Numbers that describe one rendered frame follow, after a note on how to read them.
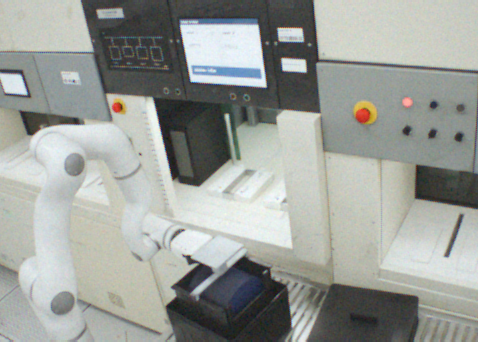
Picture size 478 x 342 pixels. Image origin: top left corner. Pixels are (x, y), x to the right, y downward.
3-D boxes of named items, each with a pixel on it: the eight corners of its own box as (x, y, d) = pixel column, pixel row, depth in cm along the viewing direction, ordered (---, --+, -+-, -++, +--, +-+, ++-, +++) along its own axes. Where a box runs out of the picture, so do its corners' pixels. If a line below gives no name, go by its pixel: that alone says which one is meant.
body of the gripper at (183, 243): (191, 240, 168) (217, 251, 162) (168, 258, 162) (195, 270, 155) (186, 221, 165) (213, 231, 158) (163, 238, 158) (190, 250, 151)
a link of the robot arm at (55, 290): (59, 293, 155) (82, 319, 143) (20, 300, 146) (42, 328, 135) (72, 131, 143) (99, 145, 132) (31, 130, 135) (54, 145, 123)
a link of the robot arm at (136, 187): (107, 196, 143) (150, 269, 161) (145, 160, 152) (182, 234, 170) (88, 189, 149) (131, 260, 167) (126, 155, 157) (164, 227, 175)
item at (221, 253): (232, 294, 182) (217, 219, 166) (280, 315, 169) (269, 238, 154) (183, 338, 166) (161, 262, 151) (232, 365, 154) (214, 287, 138)
